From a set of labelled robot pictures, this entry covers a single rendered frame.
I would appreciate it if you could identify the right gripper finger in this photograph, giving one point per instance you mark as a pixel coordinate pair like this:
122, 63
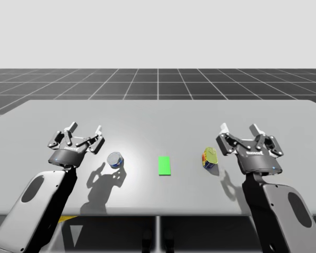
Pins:
227, 143
268, 143

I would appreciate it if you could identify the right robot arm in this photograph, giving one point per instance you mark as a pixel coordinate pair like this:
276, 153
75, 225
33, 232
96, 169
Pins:
281, 213

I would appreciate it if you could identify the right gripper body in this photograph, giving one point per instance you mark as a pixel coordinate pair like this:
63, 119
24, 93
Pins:
258, 159

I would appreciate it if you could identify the blue flat can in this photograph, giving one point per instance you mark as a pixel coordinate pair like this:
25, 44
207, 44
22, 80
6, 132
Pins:
115, 159

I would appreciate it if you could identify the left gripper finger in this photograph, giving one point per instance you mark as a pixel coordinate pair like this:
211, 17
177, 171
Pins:
93, 143
58, 139

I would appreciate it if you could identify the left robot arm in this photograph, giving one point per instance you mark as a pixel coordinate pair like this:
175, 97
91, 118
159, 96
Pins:
29, 200

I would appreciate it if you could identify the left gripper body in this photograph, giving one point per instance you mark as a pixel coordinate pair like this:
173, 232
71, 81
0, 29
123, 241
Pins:
67, 155

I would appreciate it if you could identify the green and blue rectangular can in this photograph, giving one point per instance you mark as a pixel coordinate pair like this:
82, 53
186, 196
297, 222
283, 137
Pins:
209, 157

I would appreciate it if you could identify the green pad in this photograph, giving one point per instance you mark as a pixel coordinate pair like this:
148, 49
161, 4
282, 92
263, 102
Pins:
164, 165

